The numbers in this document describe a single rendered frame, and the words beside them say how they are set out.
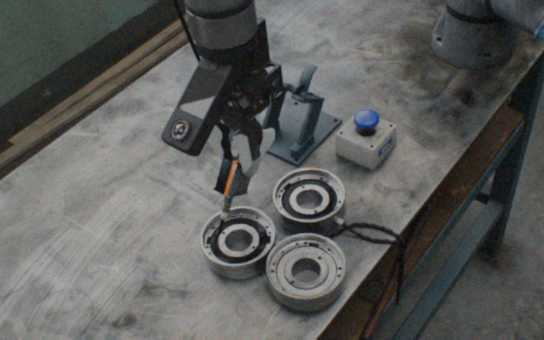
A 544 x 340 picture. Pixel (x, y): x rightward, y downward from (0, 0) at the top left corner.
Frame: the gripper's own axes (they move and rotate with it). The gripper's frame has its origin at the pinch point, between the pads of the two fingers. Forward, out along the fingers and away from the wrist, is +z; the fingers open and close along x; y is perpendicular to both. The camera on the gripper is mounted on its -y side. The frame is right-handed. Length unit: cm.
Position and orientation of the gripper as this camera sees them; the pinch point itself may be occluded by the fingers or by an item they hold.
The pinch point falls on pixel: (236, 168)
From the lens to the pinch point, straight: 85.6
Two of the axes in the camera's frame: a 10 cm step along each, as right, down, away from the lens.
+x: -7.8, -3.8, 4.9
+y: 6.1, -6.0, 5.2
